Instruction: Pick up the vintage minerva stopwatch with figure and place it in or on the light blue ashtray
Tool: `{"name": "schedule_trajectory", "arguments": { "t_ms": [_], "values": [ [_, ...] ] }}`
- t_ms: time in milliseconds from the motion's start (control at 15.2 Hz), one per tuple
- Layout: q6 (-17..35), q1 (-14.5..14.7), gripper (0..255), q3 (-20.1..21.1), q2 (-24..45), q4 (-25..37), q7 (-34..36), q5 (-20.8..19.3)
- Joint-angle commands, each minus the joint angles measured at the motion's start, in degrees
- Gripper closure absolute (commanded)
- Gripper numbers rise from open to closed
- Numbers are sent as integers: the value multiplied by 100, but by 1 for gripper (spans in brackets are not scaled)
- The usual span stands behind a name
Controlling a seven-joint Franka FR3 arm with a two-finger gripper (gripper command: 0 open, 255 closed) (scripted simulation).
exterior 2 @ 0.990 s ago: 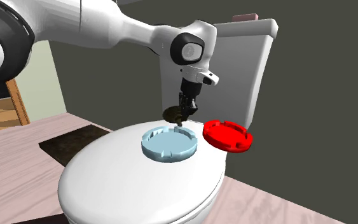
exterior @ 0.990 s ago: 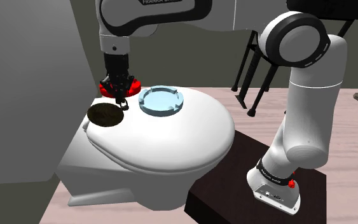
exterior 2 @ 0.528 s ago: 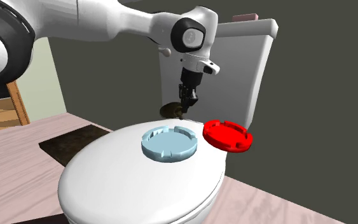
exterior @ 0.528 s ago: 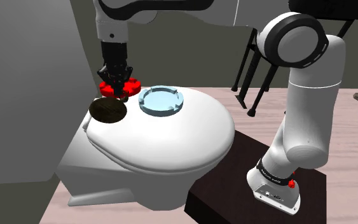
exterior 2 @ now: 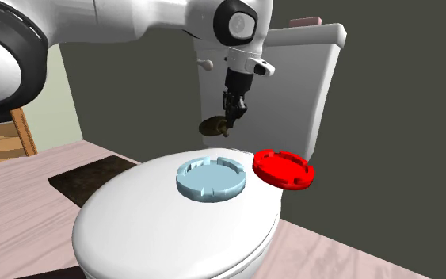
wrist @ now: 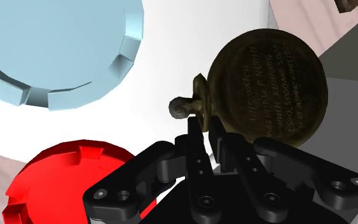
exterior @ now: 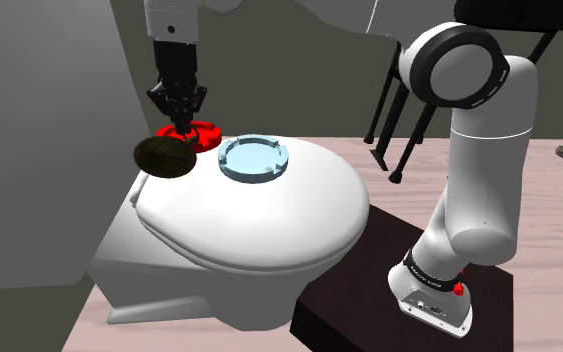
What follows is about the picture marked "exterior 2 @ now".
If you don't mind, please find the pink flat block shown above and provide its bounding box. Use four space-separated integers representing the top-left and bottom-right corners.
288 16 322 28

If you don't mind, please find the red round dish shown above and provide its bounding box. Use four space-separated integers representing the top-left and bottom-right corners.
252 149 316 192

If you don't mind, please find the dark brown floor mat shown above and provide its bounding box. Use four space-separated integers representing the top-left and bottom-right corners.
48 154 139 208

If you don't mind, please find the dark olive round object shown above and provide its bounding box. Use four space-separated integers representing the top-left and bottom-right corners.
198 114 231 139

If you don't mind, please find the white toilet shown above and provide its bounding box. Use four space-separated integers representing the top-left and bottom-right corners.
71 22 349 279

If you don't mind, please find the light blue round dish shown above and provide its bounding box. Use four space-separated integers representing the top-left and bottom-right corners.
175 155 247 204

